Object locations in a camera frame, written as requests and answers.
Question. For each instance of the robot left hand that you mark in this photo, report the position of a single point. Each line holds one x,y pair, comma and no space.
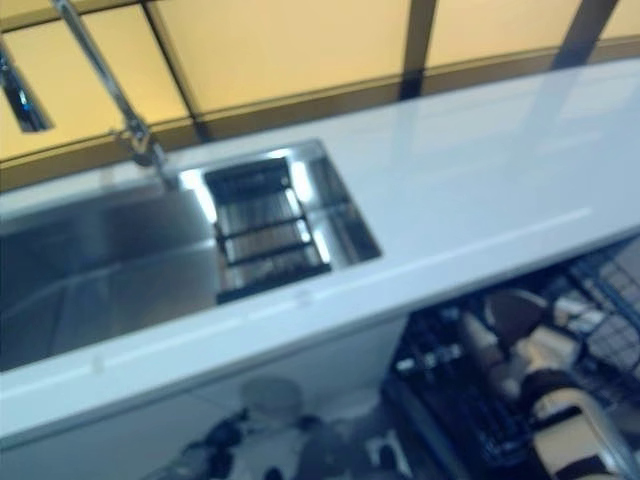
225,432

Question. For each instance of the black dishwasher door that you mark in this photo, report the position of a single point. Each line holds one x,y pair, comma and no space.
415,431

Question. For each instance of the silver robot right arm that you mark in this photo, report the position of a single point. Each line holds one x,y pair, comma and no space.
580,430

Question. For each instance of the black dish drying rack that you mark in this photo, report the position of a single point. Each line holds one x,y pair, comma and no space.
265,235

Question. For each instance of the stainless steel double sink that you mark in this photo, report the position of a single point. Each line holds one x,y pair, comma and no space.
110,265

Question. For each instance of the chrome pull-down kitchen faucet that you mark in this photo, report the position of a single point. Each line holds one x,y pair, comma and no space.
100,65

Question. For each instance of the yellow window with dark frame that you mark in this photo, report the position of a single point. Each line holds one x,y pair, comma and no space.
300,50

